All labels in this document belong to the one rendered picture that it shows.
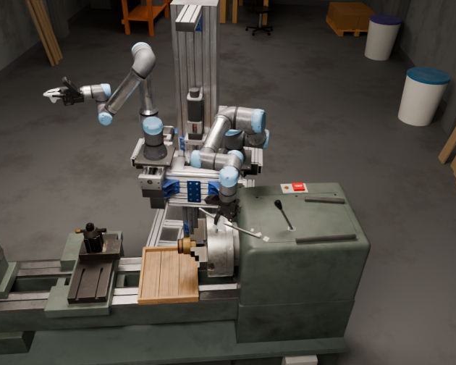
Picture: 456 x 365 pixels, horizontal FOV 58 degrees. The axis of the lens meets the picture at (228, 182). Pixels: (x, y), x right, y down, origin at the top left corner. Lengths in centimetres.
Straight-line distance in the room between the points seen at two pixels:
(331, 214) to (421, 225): 225
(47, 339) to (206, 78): 170
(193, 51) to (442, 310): 259
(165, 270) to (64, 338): 68
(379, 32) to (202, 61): 573
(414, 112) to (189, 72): 393
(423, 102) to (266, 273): 424
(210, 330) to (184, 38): 163
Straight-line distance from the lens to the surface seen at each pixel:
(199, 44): 245
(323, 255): 196
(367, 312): 339
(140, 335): 248
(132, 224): 391
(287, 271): 199
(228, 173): 164
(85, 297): 214
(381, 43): 801
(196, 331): 246
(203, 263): 202
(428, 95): 581
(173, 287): 221
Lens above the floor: 259
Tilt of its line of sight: 37 degrees down
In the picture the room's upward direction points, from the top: 2 degrees clockwise
